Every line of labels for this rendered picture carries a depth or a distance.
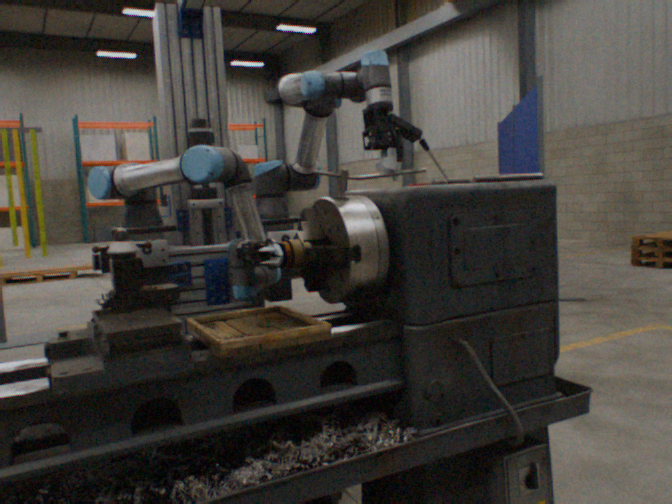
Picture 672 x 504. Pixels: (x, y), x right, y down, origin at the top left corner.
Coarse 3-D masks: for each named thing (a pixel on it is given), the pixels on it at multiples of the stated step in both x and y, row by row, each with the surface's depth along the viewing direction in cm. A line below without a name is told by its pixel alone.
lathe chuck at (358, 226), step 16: (320, 208) 172; (336, 208) 162; (352, 208) 163; (320, 224) 172; (336, 224) 163; (352, 224) 159; (368, 224) 161; (336, 240) 164; (352, 240) 158; (368, 240) 160; (368, 256) 160; (336, 272) 166; (352, 272) 159; (368, 272) 161; (336, 288) 167; (352, 288) 162; (368, 288) 165
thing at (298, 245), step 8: (288, 240) 165; (296, 240) 165; (288, 248) 162; (296, 248) 163; (304, 248) 163; (288, 256) 162; (296, 256) 162; (304, 256) 163; (280, 264) 165; (288, 264) 163; (296, 264) 164; (304, 264) 164
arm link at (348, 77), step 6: (342, 72) 169; (348, 72) 170; (348, 78) 167; (354, 78) 168; (348, 84) 167; (354, 84) 168; (348, 90) 168; (354, 90) 169; (360, 90) 168; (348, 96) 170; (354, 96) 170; (360, 96) 171; (354, 102) 176; (360, 102) 176
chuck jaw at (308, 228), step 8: (312, 208) 175; (304, 216) 173; (312, 216) 173; (304, 224) 170; (312, 224) 171; (304, 232) 169; (312, 232) 170; (320, 232) 171; (304, 240) 168; (312, 240) 170; (320, 240) 171; (328, 240) 174
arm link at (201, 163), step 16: (176, 160) 189; (192, 160) 182; (208, 160) 181; (224, 160) 186; (96, 176) 199; (112, 176) 197; (128, 176) 196; (144, 176) 194; (160, 176) 191; (176, 176) 189; (192, 176) 183; (208, 176) 182; (224, 176) 188; (96, 192) 200; (112, 192) 199; (128, 192) 200
